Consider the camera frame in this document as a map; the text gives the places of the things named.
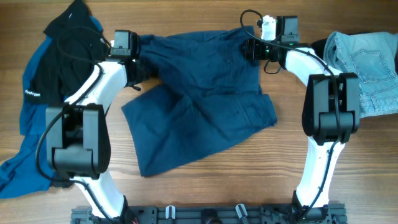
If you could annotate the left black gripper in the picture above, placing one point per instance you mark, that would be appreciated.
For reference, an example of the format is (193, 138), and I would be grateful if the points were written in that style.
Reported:
(142, 72)

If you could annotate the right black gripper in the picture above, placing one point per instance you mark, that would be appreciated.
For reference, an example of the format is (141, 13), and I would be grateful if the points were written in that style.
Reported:
(252, 45)

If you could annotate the navy blue shorts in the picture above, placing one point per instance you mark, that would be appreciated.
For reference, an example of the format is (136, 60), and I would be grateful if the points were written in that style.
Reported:
(209, 99)

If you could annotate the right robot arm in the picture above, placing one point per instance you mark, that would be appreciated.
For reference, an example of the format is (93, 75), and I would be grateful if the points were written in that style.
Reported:
(330, 110)

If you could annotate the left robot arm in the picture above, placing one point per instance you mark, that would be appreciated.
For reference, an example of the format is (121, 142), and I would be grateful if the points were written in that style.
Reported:
(77, 139)

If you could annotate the black folded garment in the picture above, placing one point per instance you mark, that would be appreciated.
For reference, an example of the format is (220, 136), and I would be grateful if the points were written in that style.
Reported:
(317, 46)

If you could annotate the light blue denim jeans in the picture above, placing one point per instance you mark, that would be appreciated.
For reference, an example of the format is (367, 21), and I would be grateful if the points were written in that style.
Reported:
(373, 57)

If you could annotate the blue t-shirt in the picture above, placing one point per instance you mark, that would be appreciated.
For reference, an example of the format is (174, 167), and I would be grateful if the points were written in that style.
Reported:
(19, 175)

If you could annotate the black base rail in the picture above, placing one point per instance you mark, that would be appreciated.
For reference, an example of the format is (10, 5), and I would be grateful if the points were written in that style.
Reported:
(266, 213)

